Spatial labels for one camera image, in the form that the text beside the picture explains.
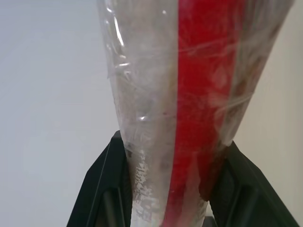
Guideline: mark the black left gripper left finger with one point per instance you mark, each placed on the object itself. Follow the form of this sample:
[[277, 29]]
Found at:
[[104, 189]]

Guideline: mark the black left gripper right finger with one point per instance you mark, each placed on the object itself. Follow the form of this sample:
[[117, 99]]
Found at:
[[248, 196]]

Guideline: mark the plastic bottle with red stripe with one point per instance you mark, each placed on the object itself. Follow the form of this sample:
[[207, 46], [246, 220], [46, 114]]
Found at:
[[184, 82]]

